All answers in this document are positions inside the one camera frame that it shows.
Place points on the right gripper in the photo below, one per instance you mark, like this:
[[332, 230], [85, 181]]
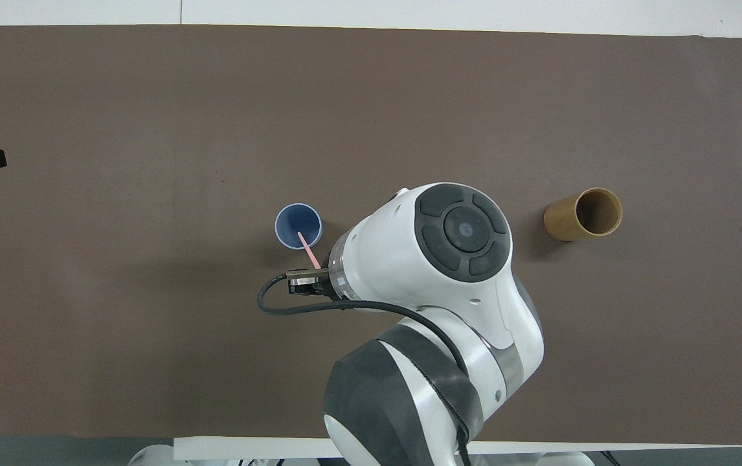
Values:
[[319, 285]]

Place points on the pink chopstick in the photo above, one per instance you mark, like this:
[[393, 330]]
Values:
[[308, 251]]

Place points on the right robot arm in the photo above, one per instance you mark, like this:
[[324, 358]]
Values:
[[397, 259]]

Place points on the blue cup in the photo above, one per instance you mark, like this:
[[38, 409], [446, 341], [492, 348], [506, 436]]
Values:
[[290, 223]]

